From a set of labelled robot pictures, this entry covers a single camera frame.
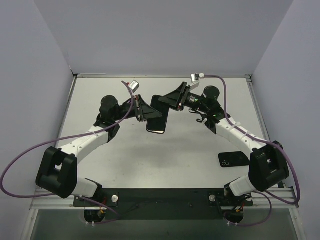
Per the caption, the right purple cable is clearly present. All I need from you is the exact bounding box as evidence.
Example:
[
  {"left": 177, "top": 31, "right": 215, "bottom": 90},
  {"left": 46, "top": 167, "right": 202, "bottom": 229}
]
[{"left": 202, "top": 74, "right": 303, "bottom": 227}]

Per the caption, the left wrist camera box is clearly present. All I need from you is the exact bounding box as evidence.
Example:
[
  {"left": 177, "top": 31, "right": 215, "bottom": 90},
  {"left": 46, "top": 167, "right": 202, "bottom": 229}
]
[{"left": 127, "top": 80, "right": 140, "bottom": 93}]

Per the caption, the black phone case on table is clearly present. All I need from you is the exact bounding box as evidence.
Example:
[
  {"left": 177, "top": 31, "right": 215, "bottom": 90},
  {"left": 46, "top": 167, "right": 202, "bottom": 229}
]
[{"left": 218, "top": 151, "right": 250, "bottom": 168}]

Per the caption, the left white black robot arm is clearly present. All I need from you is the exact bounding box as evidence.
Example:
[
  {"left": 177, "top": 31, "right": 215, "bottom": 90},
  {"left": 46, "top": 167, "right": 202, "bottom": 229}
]
[{"left": 35, "top": 95, "right": 163, "bottom": 206}]

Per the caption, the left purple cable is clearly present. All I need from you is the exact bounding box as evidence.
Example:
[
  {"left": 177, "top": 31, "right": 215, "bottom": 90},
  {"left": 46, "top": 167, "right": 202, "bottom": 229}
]
[{"left": 0, "top": 80, "right": 120, "bottom": 225}]

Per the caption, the aluminium front rail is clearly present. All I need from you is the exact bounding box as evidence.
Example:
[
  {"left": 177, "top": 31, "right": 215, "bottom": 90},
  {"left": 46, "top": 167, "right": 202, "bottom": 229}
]
[{"left": 251, "top": 187, "right": 300, "bottom": 209}]

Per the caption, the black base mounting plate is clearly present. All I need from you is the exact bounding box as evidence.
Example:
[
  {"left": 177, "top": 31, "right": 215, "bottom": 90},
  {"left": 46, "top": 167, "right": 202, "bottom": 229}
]
[{"left": 73, "top": 188, "right": 253, "bottom": 222}]

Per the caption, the black phone case with phone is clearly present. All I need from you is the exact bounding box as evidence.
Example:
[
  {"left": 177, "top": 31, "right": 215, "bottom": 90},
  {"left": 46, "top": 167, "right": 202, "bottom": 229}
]
[{"left": 146, "top": 95, "right": 170, "bottom": 135}]

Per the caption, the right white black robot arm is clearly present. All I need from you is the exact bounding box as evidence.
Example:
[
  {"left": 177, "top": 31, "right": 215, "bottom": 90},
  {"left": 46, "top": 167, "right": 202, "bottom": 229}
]
[{"left": 159, "top": 82, "right": 290, "bottom": 197}]

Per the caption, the purple cable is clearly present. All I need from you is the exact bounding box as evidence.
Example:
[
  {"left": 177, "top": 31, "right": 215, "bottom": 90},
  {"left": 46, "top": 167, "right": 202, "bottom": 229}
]
[
  {"left": 0, "top": 80, "right": 120, "bottom": 225},
  {"left": 202, "top": 74, "right": 303, "bottom": 227}
]

